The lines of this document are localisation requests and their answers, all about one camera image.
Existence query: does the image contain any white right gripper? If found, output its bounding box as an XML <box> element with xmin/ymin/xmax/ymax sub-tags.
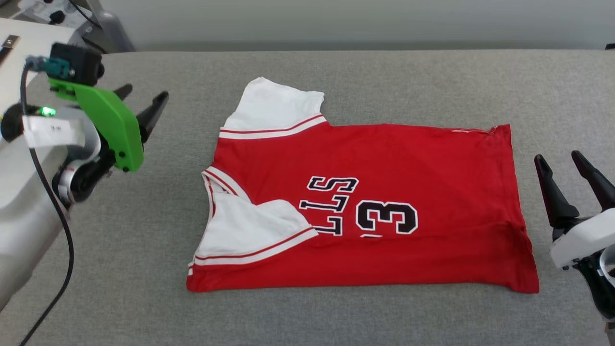
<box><xmin>534</xmin><ymin>150</ymin><xmax>615</xmax><ymax>271</ymax></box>

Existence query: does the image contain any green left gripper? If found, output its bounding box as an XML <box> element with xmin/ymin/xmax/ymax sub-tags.
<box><xmin>48</xmin><ymin>78</ymin><xmax>170</xmax><ymax>173</ymax></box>

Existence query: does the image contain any red and white jersey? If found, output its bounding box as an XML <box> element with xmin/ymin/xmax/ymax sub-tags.
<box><xmin>186</xmin><ymin>77</ymin><xmax>540</xmax><ymax>294</ymax></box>

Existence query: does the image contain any grey plastic base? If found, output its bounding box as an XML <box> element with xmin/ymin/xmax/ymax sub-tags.
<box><xmin>86</xmin><ymin>10</ymin><xmax>136</xmax><ymax>52</ymax></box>

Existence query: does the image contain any white flat panel with latch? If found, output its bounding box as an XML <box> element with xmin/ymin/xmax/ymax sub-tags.
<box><xmin>0</xmin><ymin>31</ymin><xmax>80</xmax><ymax>113</ymax></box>

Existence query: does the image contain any white partition panel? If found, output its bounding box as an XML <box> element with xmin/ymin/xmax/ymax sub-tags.
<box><xmin>98</xmin><ymin>0</ymin><xmax>615</xmax><ymax>52</ymax></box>

